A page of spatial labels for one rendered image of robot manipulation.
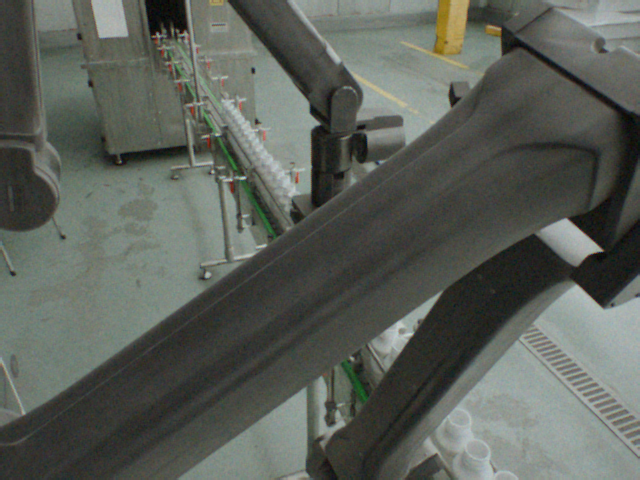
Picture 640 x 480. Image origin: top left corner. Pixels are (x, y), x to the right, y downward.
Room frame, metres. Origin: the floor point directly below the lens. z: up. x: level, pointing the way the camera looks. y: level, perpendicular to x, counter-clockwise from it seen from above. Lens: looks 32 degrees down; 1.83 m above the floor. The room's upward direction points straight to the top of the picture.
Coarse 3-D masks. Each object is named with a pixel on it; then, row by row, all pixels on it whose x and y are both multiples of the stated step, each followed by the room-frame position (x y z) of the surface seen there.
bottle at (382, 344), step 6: (396, 324) 0.77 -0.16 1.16; (390, 330) 0.75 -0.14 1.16; (396, 330) 0.75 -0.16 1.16; (378, 336) 0.76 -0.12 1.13; (384, 336) 0.75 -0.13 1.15; (390, 336) 0.75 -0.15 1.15; (396, 336) 0.75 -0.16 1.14; (372, 342) 0.76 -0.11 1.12; (378, 342) 0.75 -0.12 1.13; (384, 342) 0.75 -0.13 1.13; (390, 342) 0.75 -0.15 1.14; (372, 348) 0.76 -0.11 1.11; (378, 348) 0.75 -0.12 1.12; (384, 348) 0.74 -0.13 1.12; (390, 348) 0.74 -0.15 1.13; (378, 354) 0.74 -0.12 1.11; (384, 354) 0.74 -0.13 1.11; (372, 360) 0.75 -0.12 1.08; (372, 366) 0.75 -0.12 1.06; (378, 366) 0.74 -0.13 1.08; (372, 372) 0.75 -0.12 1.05; (378, 372) 0.74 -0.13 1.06; (378, 378) 0.74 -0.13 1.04; (372, 384) 0.75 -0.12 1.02
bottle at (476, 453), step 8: (472, 440) 0.51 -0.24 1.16; (464, 448) 0.49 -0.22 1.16; (472, 448) 0.51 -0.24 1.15; (480, 448) 0.50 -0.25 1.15; (488, 448) 0.49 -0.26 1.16; (456, 456) 0.51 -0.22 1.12; (464, 456) 0.49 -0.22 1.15; (472, 456) 0.52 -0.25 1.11; (480, 456) 0.50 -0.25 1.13; (488, 456) 0.48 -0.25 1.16; (456, 464) 0.49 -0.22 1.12; (464, 464) 0.48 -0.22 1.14; (472, 464) 0.47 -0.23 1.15; (480, 464) 0.47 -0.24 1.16; (488, 464) 0.49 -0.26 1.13; (456, 472) 0.48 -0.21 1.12; (464, 472) 0.48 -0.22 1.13; (472, 472) 0.47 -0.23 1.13; (480, 472) 0.47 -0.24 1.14; (488, 472) 0.48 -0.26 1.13
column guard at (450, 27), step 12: (444, 0) 8.71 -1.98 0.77; (456, 0) 8.58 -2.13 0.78; (468, 0) 8.65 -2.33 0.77; (444, 12) 8.67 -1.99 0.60; (456, 12) 8.59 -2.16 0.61; (444, 24) 8.63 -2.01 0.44; (456, 24) 8.60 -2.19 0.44; (444, 36) 8.59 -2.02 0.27; (456, 36) 8.61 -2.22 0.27; (444, 48) 8.56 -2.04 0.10; (456, 48) 8.62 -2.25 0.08
